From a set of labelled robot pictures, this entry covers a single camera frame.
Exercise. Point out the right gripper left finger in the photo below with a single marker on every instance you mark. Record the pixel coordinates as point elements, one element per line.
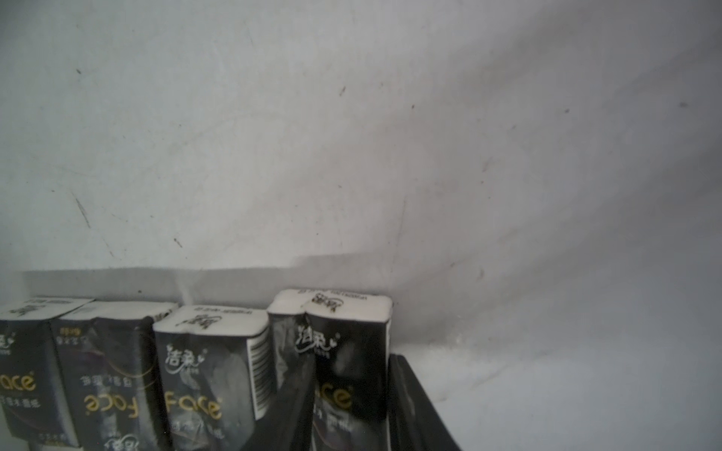
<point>288,423</point>

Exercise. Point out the black Face tissue pack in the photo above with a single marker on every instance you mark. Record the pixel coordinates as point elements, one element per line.
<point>32,391</point>

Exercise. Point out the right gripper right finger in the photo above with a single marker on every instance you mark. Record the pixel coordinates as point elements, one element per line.
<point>414,423</point>

